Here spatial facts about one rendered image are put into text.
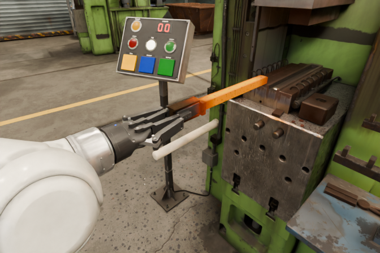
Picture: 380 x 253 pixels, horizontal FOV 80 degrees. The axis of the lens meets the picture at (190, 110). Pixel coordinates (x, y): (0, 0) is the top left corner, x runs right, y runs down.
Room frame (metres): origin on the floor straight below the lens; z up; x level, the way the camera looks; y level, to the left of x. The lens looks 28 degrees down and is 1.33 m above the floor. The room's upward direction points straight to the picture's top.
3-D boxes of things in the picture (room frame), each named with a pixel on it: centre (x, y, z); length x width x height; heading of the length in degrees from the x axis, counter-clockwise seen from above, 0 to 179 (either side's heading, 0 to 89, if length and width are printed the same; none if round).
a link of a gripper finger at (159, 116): (0.44, 0.09, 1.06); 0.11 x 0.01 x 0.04; 138
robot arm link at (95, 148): (0.33, 0.18, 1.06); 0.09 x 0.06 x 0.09; 43
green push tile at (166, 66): (1.00, 0.11, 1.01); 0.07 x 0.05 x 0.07; 68
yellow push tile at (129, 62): (1.08, 0.29, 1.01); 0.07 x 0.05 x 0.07; 68
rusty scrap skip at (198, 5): (8.05, -0.17, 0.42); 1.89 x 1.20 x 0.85; 37
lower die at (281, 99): (0.95, -0.45, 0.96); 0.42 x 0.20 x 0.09; 133
